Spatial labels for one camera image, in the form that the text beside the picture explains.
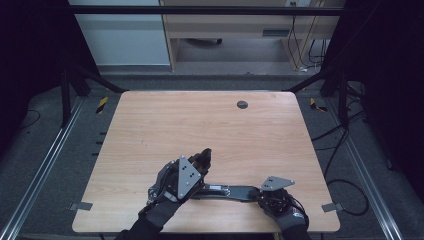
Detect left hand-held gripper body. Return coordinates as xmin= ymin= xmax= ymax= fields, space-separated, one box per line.
xmin=147 ymin=154 xmax=210 ymax=206

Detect light wooden desk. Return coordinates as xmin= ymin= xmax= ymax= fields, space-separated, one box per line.
xmin=159 ymin=0 xmax=347 ymax=73

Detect black frame stand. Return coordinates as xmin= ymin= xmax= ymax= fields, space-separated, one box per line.
xmin=59 ymin=62 xmax=128 ymax=128
xmin=282 ymin=65 xmax=352 ymax=128

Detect metal floor rail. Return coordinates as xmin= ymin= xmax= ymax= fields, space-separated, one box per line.
xmin=0 ymin=96 xmax=86 ymax=240
xmin=324 ymin=98 xmax=405 ymax=240

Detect person's right hand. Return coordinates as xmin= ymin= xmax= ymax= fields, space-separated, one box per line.
xmin=265 ymin=195 xmax=310 ymax=232

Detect hanging black desk cables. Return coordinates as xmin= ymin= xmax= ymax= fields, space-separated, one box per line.
xmin=287 ymin=14 xmax=330 ymax=73

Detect black curtain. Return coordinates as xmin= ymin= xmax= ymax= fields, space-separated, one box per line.
xmin=0 ymin=0 xmax=100 ymax=158
xmin=321 ymin=0 xmax=424 ymax=204

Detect looped black floor cable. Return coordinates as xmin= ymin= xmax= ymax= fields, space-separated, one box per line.
xmin=325 ymin=178 xmax=370 ymax=217

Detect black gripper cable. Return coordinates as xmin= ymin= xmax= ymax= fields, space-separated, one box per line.
xmin=288 ymin=195 xmax=310 ymax=222

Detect black horizontal frame bar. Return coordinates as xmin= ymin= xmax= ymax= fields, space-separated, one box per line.
xmin=65 ymin=4 xmax=348 ymax=17

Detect white cabinet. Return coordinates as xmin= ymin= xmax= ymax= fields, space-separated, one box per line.
xmin=66 ymin=0 xmax=172 ymax=67

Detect thin black floor cable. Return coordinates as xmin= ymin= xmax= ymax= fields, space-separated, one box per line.
xmin=17 ymin=108 xmax=42 ymax=131

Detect person's left hand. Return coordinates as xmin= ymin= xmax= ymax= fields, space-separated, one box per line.
xmin=142 ymin=159 xmax=188 ymax=229

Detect long black floor cable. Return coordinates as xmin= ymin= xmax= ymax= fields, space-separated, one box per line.
xmin=311 ymin=109 xmax=365 ymax=181

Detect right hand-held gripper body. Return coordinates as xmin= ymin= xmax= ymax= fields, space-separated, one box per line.
xmin=255 ymin=175 xmax=296 ymax=215

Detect yellow black tape strip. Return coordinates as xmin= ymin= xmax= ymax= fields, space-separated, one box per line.
xmin=309 ymin=96 xmax=329 ymax=113
xmin=95 ymin=95 xmax=110 ymax=115

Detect grey tape tab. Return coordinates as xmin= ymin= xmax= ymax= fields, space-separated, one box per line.
xmin=68 ymin=201 xmax=94 ymax=212
xmin=321 ymin=202 xmax=345 ymax=213

